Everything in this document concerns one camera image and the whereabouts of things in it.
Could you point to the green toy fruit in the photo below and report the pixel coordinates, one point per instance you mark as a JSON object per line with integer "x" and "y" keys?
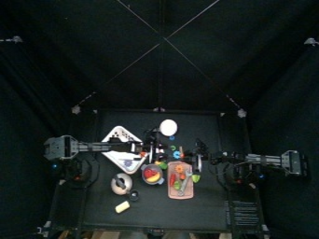
{"x": 177, "y": 185}

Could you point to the red toy pepper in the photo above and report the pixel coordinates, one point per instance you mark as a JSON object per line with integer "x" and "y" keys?
{"x": 172, "y": 179}

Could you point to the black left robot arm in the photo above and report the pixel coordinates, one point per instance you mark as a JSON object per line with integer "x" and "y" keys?
{"x": 78, "y": 146}

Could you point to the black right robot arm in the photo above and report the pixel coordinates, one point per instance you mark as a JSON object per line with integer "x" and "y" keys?
{"x": 265, "y": 160}

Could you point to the silver toy wrench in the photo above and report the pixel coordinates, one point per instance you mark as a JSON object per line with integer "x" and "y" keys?
{"x": 184, "y": 182}

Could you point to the yellow toy block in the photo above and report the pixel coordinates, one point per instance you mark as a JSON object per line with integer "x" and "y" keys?
{"x": 121, "y": 207}

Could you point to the yellow toy banana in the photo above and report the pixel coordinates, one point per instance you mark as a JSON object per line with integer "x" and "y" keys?
{"x": 153, "y": 178}

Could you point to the purple toy piece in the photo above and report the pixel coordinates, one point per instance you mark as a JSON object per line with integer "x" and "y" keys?
{"x": 126, "y": 162}

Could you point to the small blue toy cap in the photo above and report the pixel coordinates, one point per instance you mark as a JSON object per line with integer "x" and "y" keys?
{"x": 170, "y": 137}

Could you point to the blue toy gear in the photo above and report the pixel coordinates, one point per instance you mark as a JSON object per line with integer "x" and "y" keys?
{"x": 177, "y": 154}

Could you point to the grey bowl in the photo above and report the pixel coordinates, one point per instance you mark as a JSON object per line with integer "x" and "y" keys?
{"x": 152, "y": 174}

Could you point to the pink cutting board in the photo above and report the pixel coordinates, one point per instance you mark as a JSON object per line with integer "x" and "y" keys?
{"x": 180, "y": 191}

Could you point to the white printed label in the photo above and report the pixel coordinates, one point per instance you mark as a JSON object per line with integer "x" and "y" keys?
{"x": 244, "y": 213}

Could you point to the green toy vegetable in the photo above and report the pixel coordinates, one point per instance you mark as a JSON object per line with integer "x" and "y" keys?
{"x": 162, "y": 165}

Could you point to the red toy fruit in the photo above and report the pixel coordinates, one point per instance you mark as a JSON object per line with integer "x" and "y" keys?
{"x": 148, "y": 172}

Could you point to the white round plate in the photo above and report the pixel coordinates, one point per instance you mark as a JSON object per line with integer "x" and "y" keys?
{"x": 168, "y": 127}

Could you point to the orange toy gear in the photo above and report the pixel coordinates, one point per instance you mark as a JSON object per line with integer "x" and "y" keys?
{"x": 178, "y": 168}

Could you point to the white square basket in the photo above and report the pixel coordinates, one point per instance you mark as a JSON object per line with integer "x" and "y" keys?
{"x": 121, "y": 159}

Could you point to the small black lid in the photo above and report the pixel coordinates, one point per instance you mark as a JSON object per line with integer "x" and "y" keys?
{"x": 133, "y": 195}

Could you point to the grey frame corner bracket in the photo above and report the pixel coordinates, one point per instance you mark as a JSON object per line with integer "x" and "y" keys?
{"x": 16, "y": 39}
{"x": 309, "y": 41}
{"x": 74, "y": 109}
{"x": 241, "y": 112}
{"x": 158, "y": 109}

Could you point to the small green cup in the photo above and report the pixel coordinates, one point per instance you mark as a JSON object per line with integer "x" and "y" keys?
{"x": 195, "y": 178}

